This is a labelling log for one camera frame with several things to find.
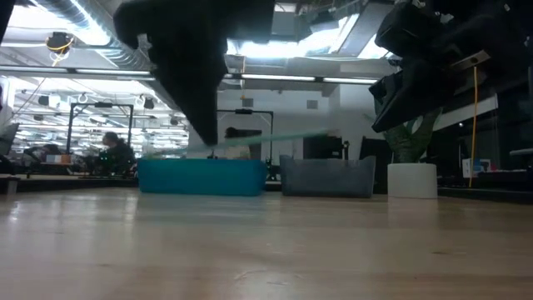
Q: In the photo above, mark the green snake plant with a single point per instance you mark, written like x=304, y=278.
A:
x=406, y=146

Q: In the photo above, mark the black monitor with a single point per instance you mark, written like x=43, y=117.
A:
x=375, y=146
x=325, y=146

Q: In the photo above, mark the white plant pot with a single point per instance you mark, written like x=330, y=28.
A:
x=412, y=181

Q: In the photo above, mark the white paper sign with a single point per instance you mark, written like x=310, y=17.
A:
x=466, y=167

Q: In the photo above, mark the grey ceiling unit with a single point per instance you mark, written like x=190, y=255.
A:
x=287, y=25

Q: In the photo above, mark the person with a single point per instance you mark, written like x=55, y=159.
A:
x=118, y=154
x=233, y=133

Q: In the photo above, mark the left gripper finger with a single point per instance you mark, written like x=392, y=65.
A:
x=195, y=83

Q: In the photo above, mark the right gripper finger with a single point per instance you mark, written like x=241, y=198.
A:
x=420, y=96
x=389, y=85

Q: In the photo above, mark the grey chair back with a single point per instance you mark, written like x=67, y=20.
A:
x=7, y=139

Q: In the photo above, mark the grey felt bin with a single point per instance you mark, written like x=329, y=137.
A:
x=329, y=177

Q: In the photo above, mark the blue felt bin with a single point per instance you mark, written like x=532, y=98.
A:
x=200, y=177

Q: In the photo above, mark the long ceiling light bar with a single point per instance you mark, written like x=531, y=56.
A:
x=291, y=78

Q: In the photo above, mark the teal pencil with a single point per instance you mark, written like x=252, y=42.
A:
x=270, y=138

